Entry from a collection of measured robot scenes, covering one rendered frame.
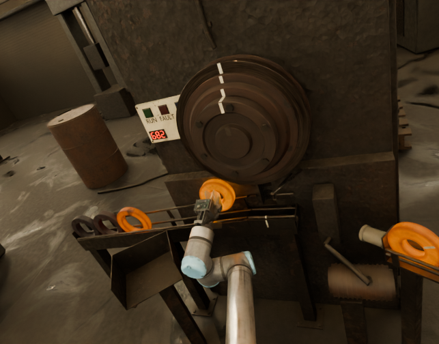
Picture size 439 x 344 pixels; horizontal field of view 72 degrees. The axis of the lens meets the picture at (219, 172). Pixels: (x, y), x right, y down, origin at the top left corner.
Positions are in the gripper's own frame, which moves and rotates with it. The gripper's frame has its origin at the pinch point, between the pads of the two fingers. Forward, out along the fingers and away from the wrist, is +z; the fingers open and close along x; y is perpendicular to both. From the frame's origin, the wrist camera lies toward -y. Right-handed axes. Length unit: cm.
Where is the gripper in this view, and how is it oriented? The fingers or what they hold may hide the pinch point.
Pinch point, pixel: (216, 192)
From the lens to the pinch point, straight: 130.5
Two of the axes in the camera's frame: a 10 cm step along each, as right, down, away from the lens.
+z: 1.9, -7.7, 6.1
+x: -9.0, 1.0, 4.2
